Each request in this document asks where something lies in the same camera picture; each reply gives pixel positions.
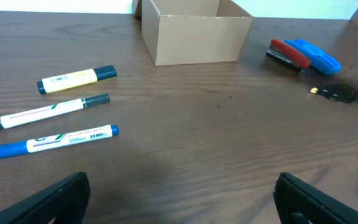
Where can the black cap whiteboard marker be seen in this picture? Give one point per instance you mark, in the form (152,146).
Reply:
(30,116)

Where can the blue whiteboard marker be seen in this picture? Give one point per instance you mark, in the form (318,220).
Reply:
(60,140)

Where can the yellow highlighter marker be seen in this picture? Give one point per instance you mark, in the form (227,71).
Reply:
(75,79)

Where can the cardboard box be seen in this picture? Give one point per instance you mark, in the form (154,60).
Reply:
(178,32)

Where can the red stapler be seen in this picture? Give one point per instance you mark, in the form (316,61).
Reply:
(287,55)

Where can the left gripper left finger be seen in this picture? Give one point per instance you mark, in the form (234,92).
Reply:
(62,202)

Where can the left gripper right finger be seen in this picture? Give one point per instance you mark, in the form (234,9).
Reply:
(300,203)

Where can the blue plastic holder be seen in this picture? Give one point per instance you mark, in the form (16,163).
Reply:
(320,60)

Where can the black tape dispenser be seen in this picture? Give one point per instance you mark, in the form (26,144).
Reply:
(337,92)

